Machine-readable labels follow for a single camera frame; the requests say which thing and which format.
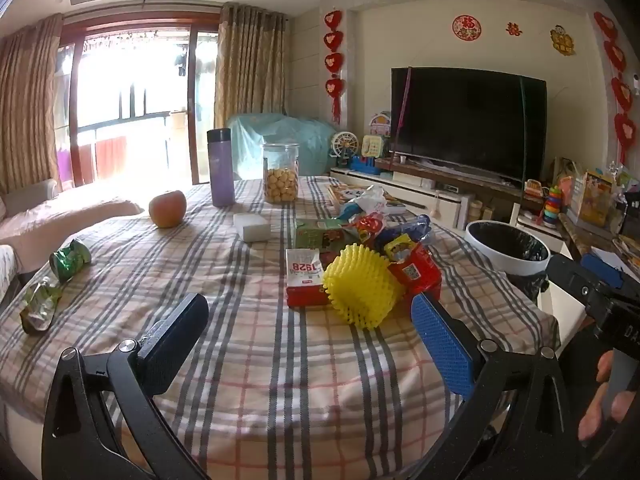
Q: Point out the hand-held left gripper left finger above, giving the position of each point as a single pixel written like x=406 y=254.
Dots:
x=170 y=350

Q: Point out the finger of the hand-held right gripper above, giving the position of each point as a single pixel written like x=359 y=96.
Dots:
x=602 y=270
x=570 y=275

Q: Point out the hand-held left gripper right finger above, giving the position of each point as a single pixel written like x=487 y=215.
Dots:
x=442 y=345

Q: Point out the white bin with black liner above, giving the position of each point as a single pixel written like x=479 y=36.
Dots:
x=500 y=260

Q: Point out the blue plastic bag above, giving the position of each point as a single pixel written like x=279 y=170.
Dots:
x=412 y=230

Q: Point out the person's right hand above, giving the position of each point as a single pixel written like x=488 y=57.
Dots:
x=607 y=415

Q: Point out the white paper sheet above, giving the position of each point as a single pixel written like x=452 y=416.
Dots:
x=612 y=260

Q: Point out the marble side table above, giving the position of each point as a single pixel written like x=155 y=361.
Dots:
x=585 y=237

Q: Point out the yellow picture box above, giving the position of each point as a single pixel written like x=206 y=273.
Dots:
x=595 y=200

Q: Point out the plaid blanket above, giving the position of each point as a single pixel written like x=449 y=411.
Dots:
x=250 y=360

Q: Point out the red yellow toy register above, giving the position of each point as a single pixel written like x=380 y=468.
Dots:
x=533 y=191

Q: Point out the yellow foam fruit net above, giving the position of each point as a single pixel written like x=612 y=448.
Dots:
x=360 y=285

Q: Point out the paper gift bag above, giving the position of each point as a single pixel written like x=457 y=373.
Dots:
x=564 y=172

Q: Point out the yellow red snack packet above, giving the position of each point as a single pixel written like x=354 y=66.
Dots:
x=399 y=250

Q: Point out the bamboo steamer stack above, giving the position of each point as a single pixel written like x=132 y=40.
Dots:
x=476 y=210

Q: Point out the crushed green can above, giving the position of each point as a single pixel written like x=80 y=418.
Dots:
x=70 y=260

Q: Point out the crumpled green wrapper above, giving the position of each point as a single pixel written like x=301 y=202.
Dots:
x=40 y=307

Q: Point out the pink hanging spoon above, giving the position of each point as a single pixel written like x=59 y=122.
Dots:
x=435 y=207

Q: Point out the red apple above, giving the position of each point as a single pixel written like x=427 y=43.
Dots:
x=167 y=209

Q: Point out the white rectangular box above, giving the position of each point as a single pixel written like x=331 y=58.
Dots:
x=252 y=227

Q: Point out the red white carton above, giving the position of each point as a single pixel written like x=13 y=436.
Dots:
x=305 y=280

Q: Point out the white tv cabinet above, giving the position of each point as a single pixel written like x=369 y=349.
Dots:
x=415 y=195

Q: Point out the brown tv riser shelf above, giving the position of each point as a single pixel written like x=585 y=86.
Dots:
x=450 y=175

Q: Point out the white plastic bag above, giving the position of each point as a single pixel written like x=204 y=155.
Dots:
x=370 y=200

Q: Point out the green carton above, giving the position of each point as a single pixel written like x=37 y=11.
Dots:
x=320 y=235

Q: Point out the pink covered sofa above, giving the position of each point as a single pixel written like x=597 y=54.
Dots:
x=60 y=220

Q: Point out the orange cover picture book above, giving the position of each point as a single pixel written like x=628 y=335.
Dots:
x=342 y=192

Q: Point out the purple thermos bottle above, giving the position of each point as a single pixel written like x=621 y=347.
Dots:
x=221 y=175

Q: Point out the black television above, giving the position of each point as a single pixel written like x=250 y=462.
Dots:
x=465 y=120

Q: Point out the blue toy tray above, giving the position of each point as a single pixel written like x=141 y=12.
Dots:
x=365 y=165

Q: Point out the clear jar of snack balls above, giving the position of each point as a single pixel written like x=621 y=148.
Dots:
x=280 y=180

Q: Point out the yellow toy phone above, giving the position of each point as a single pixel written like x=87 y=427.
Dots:
x=372 y=146

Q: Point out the ferris wheel toy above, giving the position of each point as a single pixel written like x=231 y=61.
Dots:
x=342 y=146

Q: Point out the house shaped toy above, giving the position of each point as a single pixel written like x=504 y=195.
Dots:
x=379 y=124

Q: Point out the teal dust cover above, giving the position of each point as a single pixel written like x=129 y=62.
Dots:
x=280 y=135

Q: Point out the small red character decal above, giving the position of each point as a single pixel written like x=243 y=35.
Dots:
x=514 y=30

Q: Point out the wooden sliding balcony door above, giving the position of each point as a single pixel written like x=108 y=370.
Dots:
x=75 y=110

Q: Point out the beige curtain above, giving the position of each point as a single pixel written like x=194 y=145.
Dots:
x=250 y=70
x=25 y=110

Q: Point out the white security camera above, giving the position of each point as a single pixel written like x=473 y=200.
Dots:
x=636 y=82

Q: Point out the cartoon wall decal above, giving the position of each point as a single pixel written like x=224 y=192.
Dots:
x=562 y=41

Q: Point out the round red wall decal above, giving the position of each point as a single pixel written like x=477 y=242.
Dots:
x=466 y=27

